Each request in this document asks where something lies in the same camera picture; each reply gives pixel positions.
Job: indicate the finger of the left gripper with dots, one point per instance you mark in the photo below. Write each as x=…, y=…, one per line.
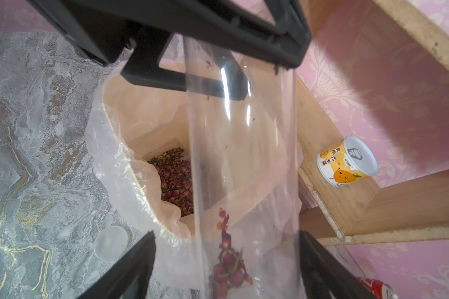
x=143, y=69
x=101, y=29

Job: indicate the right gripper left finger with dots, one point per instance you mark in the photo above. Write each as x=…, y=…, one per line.
x=129, y=278

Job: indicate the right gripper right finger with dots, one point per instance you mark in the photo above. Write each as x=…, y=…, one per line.
x=323, y=276

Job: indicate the clear jar lid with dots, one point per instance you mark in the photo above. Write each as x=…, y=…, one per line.
x=111, y=243

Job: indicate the clear jar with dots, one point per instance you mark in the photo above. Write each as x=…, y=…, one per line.
x=244, y=153

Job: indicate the dried rose buds in bin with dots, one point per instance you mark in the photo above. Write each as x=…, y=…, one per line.
x=176, y=179

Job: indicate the red cola can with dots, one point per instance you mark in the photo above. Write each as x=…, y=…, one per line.
x=380, y=289

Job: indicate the wooden two-tier shelf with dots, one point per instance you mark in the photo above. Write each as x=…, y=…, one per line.
x=378, y=70

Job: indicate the yellow can on shelf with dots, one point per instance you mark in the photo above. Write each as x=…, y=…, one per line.
x=347, y=161

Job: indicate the beige trash bin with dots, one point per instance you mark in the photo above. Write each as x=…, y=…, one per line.
x=133, y=125

